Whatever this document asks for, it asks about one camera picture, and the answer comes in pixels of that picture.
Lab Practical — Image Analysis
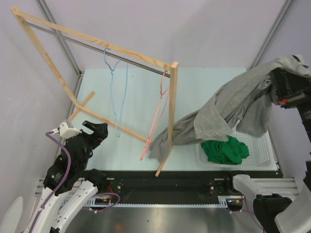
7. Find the blue wire hanger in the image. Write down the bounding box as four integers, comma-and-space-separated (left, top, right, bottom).
103, 48, 128, 138

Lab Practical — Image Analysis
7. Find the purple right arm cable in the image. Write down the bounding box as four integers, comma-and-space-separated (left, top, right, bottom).
242, 195, 268, 233

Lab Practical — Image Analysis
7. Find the wooden clothes rack frame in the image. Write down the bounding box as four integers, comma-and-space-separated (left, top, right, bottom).
10, 6, 182, 178

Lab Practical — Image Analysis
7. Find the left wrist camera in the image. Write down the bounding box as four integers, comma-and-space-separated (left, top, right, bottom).
52, 119, 82, 139

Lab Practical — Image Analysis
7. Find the grey adidas t shirt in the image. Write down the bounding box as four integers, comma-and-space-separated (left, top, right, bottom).
149, 55, 311, 162

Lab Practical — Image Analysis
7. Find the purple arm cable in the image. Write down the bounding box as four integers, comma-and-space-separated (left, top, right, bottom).
30, 131, 72, 233
242, 195, 268, 233

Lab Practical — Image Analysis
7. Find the pink wire hanger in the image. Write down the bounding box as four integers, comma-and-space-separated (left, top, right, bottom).
140, 70, 170, 161

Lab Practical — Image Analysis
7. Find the green t shirt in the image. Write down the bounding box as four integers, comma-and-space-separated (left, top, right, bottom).
201, 135, 250, 165

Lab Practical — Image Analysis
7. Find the white perforated plastic basket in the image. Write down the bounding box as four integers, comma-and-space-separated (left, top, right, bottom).
194, 128, 276, 171

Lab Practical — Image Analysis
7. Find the steel hanging rod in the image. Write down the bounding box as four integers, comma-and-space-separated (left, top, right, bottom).
22, 20, 163, 75

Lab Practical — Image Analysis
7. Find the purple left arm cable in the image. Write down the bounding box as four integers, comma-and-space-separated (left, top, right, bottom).
30, 131, 72, 233

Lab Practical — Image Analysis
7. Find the white slotted cable duct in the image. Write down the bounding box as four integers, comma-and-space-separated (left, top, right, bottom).
62, 196, 246, 208

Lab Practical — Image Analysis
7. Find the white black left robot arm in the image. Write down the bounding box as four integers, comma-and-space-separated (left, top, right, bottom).
25, 119, 109, 233

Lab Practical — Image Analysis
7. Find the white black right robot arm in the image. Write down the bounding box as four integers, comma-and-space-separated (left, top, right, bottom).
224, 68, 311, 233

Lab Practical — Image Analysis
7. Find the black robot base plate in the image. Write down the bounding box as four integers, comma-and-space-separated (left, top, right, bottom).
105, 170, 284, 204

